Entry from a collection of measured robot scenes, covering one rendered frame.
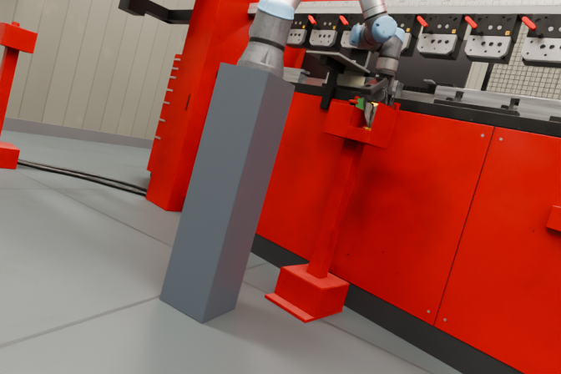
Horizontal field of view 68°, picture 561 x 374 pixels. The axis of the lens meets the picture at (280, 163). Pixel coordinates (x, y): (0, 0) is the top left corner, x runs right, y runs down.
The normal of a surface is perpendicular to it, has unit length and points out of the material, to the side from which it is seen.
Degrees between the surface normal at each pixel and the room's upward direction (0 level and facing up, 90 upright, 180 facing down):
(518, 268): 90
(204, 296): 90
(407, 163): 90
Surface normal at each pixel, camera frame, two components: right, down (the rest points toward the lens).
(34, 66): 0.85, 0.26
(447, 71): -0.65, -0.12
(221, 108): -0.45, -0.06
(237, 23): 0.71, 0.24
